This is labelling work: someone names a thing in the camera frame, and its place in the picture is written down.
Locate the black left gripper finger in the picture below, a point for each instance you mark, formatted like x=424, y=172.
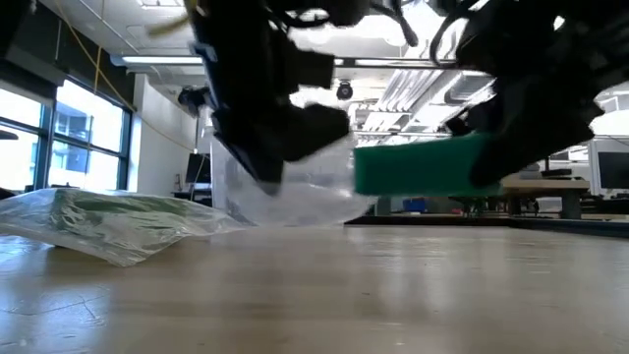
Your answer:
x=255, y=152
x=314, y=133

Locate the black ceiling spotlight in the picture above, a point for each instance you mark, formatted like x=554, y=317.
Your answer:
x=189, y=95
x=344, y=91

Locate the teal elastic bandage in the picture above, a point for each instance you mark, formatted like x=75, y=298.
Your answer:
x=422, y=164

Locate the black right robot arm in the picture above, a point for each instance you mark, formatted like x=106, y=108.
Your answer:
x=604, y=19

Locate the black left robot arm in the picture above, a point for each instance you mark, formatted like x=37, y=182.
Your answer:
x=319, y=10

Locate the blue crate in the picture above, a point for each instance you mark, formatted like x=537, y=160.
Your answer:
x=414, y=205

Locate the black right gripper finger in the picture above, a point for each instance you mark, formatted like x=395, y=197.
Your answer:
x=535, y=142
x=467, y=123

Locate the long ceiling light strip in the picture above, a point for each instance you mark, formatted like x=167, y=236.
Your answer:
x=162, y=60

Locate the silver ventilation duct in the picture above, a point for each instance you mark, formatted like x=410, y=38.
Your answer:
x=467, y=88

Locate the blue framed window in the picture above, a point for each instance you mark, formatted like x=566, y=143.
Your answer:
x=74, y=147

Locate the black computer monitor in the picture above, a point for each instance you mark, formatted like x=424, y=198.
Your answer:
x=196, y=169
x=614, y=169

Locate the clear plastic bag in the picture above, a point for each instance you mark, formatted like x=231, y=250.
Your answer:
x=304, y=196
x=108, y=231

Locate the wooden workbench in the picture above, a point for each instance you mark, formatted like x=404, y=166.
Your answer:
x=545, y=186

